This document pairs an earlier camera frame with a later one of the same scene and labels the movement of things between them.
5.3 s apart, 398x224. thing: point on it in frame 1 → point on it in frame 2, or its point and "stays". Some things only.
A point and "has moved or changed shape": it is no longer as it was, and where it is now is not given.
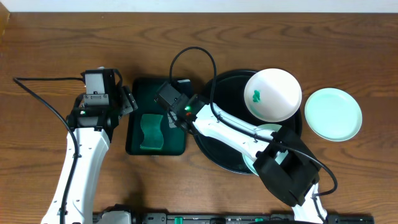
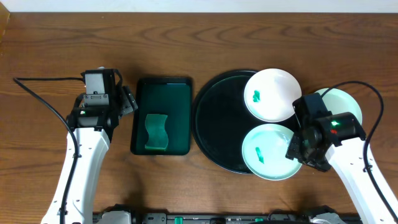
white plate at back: (272, 94) stays
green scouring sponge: (150, 124) has moved or changed shape
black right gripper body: (176, 117) → (302, 147)
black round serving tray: (231, 89) stays
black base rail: (127, 214) stays
